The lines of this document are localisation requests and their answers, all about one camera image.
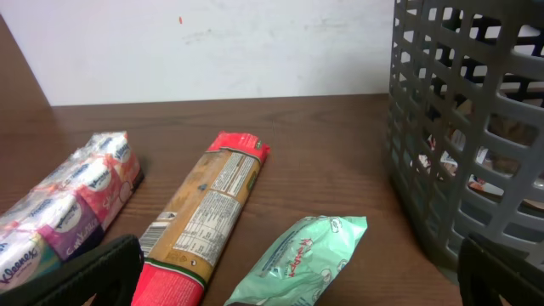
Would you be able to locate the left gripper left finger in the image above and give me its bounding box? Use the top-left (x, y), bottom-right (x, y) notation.
top-left (1, 235), bottom-right (144, 306)

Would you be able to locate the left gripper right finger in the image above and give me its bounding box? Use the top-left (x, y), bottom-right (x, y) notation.
top-left (457, 234), bottom-right (543, 306)

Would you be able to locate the orange pasta package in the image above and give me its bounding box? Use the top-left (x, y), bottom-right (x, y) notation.
top-left (132, 132), bottom-right (269, 306)

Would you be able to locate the dried mushroom bag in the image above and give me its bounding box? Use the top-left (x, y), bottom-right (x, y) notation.
top-left (418, 99), bottom-right (543, 211)

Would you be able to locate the mint green wipes packet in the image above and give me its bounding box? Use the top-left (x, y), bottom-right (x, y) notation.
top-left (225, 216), bottom-right (367, 306)

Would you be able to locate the tissue pack multipack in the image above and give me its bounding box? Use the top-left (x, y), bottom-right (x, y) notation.
top-left (1, 131), bottom-right (143, 292)

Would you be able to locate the grey plastic basket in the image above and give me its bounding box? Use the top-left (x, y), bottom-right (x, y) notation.
top-left (385, 0), bottom-right (543, 278)

